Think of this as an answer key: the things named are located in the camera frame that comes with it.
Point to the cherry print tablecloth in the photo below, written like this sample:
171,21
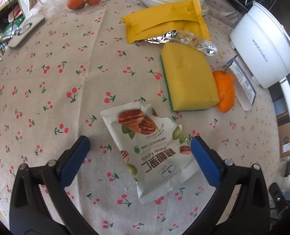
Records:
78,64

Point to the left tangerine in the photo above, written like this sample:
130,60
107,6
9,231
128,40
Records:
75,4

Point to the yellow snack bag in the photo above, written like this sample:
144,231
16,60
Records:
158,20

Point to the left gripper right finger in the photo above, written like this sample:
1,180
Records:
240,203

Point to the white electric cooking pot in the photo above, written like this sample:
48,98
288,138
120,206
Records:
264,46

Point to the orange peel piece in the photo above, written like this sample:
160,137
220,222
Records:
226,90

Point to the yellow green sponge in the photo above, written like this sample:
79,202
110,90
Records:
190,83

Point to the white pecan snack wrapper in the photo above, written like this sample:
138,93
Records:
154,149

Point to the upper white plate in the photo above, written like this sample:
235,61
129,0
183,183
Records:
151,3

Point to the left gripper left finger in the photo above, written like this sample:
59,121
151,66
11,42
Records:
28,211

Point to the crumpled foil wrapper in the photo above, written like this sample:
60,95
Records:
186,38

